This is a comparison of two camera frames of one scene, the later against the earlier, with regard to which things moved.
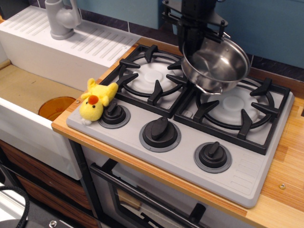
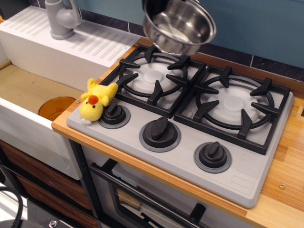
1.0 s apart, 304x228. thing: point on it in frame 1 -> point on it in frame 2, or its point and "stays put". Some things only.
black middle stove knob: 160,135 stays put
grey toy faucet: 63,20 stays put
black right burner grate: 245,114 stays put
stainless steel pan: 216,66 -> 178,27
